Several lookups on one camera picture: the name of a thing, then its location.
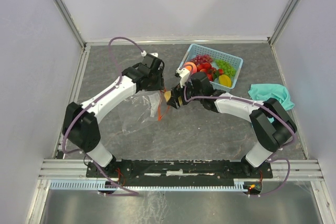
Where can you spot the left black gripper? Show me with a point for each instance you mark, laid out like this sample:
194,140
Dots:
160,84

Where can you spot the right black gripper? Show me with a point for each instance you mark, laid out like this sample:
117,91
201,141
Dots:
176,92

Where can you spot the yellow pear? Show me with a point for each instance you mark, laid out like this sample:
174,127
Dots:
167,95

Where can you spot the clear zip top bag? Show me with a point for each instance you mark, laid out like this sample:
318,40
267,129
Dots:
141,110

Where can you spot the orange peach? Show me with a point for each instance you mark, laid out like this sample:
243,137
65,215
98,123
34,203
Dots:
190,66

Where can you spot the yellow star fruit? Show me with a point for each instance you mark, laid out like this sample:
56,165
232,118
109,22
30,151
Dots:
225,80

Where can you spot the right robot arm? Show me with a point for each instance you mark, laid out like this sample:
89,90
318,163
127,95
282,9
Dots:
273,126

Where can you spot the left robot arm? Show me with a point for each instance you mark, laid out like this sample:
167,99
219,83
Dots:
81,123

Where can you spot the light blue plastic basket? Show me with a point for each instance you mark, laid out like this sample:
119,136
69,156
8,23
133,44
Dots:
236,62

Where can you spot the purple grape bunch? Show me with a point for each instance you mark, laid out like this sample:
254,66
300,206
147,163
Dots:
200,59

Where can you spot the green grape bunch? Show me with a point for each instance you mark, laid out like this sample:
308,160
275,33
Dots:
228,69

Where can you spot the teal cloth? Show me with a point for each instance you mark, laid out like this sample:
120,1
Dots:
265,91

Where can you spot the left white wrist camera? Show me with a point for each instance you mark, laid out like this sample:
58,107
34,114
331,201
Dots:
151,61

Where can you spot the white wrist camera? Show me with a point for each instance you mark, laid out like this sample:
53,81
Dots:
183,74
151,61

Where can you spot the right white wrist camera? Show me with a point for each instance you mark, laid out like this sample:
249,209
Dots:
183,74

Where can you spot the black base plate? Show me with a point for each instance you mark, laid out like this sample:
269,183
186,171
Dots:
184,173

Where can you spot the light blue cable duct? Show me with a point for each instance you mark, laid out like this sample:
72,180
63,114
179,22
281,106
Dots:
103,186

